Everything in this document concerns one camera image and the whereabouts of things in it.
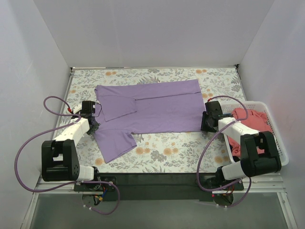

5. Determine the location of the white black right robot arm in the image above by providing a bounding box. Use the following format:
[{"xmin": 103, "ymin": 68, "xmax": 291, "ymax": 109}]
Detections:
[{"xmin": 201, "ymin": 99, "xmax": 282, "ymax": 192}]

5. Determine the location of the aluminium table frame rail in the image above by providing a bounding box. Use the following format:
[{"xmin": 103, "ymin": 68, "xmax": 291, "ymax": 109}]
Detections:
[{"xmin": 20, "ymin": 66, "xmax": 298, "ymax": 229}]

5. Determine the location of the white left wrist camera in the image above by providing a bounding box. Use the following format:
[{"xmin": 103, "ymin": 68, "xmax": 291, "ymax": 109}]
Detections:
[{"xmin": 68, "ymin": 104, "xmax": 82, "ymax": 119}]

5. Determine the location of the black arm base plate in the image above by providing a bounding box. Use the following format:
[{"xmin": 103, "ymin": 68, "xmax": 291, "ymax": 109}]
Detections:
[{"xmin": 73, "ymin": 173, "xmax": 245, "ymax": 202}]

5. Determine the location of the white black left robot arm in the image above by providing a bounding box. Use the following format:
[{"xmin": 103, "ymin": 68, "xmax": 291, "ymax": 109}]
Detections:
[{"xmin": 41, "ymin": 101, "xmax": 102, "ymax": 191}]

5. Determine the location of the floral patterned table mat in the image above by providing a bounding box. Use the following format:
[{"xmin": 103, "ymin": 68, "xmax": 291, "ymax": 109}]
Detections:
[{"xmin": 64, "ymin": 67, "xmax": 245, "ymax": 173}]

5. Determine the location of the purple t shirt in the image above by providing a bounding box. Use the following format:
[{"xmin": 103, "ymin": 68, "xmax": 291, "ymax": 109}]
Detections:
[{"xmin": 94, "ymin": 80, "xmax": 205, "ymax": 163}]

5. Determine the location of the white plastic laundry basket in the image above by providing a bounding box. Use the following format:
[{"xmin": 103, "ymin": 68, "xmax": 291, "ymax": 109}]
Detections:
[{"xmin": 220, "ymin": 101, "xmax": 289, "ymax": 166}]

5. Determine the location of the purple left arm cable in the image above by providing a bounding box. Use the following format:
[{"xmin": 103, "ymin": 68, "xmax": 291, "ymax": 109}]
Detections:
[{"xmin": 14, "ymin": 95, "xmax": 121, "ymax": 215}]

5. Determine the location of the pink t shirt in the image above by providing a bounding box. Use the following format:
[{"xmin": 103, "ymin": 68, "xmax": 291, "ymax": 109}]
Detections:
[{"xmin": 228, "ymin": 108, "xmax": 273, "ymax": 157}]

